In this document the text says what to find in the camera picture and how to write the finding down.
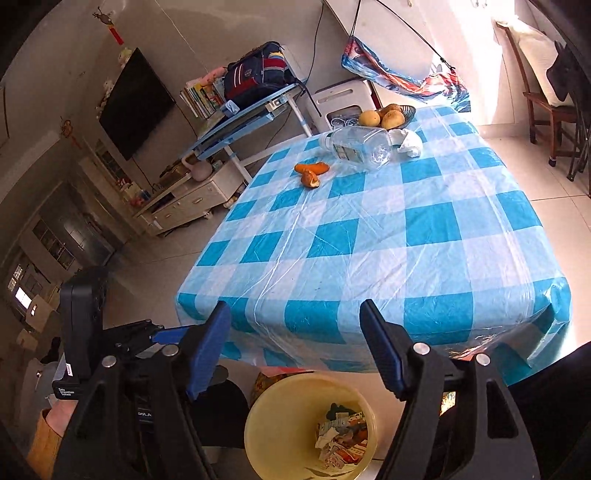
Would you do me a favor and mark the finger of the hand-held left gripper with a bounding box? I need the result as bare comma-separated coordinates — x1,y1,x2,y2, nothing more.
102,320,192,358

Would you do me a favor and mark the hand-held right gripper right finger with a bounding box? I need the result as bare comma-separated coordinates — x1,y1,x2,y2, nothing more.
359,299,541,480

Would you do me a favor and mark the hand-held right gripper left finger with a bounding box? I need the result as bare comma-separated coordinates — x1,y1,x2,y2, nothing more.
54,301,232,480

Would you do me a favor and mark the yellow plastic basin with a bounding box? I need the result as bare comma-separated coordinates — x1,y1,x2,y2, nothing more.
244,373,379,480

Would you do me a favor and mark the white tissue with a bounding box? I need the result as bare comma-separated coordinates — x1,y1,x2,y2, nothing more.
315,422,340,448
388,129,424,158

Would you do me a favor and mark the clear plastic bottle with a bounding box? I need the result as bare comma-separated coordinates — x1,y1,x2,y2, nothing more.
320,127,393,172

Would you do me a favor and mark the person's left forearm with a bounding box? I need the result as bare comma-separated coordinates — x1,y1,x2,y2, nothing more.
27,406,79,480

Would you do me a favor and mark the patterned slipper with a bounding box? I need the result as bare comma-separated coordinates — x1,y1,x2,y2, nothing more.
252,369,296,402

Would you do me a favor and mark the glass display cabinet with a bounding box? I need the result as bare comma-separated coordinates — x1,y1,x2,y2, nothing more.
21,182,116,278

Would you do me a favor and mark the blue checked tablecloth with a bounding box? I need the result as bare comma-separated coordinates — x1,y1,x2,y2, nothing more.
177,105,572,386

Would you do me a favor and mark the cream television stand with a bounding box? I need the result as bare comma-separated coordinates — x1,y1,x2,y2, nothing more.
134,161,245,237

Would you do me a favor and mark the pink kettlebell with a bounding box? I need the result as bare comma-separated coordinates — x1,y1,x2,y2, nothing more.
183,154,214,182

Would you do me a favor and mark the black flat television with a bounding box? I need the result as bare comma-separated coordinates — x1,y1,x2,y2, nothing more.
98,47,177,161

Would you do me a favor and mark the blue study desk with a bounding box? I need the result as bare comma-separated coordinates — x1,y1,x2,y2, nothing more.
187,83,310,185

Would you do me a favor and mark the row of books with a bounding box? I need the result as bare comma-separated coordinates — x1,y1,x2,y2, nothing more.
180,76,227,120

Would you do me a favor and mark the dark fruit bowl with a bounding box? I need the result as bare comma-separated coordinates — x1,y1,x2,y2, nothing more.
355,104,416,130

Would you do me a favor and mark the white air purifier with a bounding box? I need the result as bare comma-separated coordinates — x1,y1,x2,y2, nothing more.
308,79,370,134

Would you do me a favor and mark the dark striped backpack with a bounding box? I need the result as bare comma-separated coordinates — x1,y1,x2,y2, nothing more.
223,41,298,108

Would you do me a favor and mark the colourful printed hanging bag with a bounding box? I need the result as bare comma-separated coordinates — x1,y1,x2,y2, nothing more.
342,0,471,112

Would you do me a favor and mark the red hanging knot ornament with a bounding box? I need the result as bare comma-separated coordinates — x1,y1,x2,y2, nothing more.
92,8,126,47

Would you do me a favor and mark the brown wooden chair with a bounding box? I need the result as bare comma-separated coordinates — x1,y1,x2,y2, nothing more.
495,19,580,162

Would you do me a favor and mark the white pillow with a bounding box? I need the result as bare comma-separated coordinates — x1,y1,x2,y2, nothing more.
510,23,561,108

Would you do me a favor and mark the black folding chair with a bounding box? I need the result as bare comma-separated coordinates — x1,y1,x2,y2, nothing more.
547,41,591,183

